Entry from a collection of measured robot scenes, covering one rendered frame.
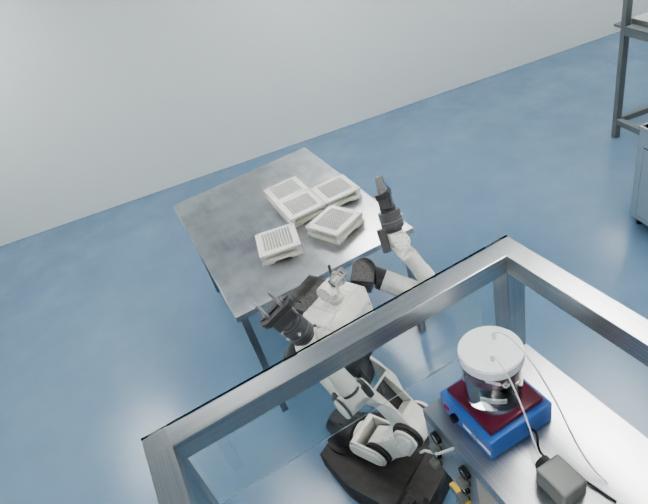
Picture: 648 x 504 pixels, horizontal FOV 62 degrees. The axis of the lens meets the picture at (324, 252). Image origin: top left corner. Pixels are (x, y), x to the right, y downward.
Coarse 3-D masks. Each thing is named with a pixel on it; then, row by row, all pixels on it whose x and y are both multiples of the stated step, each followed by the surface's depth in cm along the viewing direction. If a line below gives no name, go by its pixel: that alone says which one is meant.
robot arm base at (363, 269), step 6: (360, 258) 221; (366, 258) 221; (354, 264) 220; (360, 264) 220; (366, 264) 220; (372, 264) 220; (354, 270) 219; (360, 270) 219; (366, 270) 219; (372, 270) 219; (354, 276) 218; (360, 276) 218; (366, 276) 218; (372, 276) 218; (354, 282) 218; (360, 282) 217; (366, 282) 217; (372, 282) 217; (366, 288) 222; (372, 288) 224
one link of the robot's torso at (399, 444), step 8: (416, 400) 238; (384, 424) 263; (376, 432) 261; (384, 432) 257; (392, 432) 249; (400, 432) 226; (376, 440) 256; (384, 440) 249; (392, 440) 243; (400, 440) 228; (408, 440) 225; (376, 448) 255; (384, 448) 253; (392, 448) 249; (400, 448) 233; (408, 448) 229; (384, 456) 254; (392, 456) 254; (400, 456) 249
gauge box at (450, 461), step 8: (432, 440) 156; (448, 456) 149; (456, 456) 142; (448, 464) 152; (456, 464) 145; (464, 464) 139; (448, 472) 156; (456, 472) 149; (472, 480) 139; (472, 488) 142; (480, 488) 140; (472, 496) 146; (480, 496) 142; (488, 496) 144
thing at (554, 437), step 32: (544, 384) 147; (576, 384) 145; (448, 416) 146; (576, 416) 138; (608, 416) 136; (512, 448) 135; (544, 448) 133; (576, 448) 131; (608, 448) 129; (640, 448) 128; (480, 480) 133; (512, 480) 129; (608, 480) 124; (640, 480) 122
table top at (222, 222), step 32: (288, 160) 406; (320, 160) 394; (224, 192) 390; (256, 192) 378; (192, 224) 364; (224, 224) 353; (256, 224) 344; (224, 256) 323; (256, 256) 315; (320, 256) 301; (352, 256) 294; (224, 288) 298; (256, 288) 291; (288, 288) 285
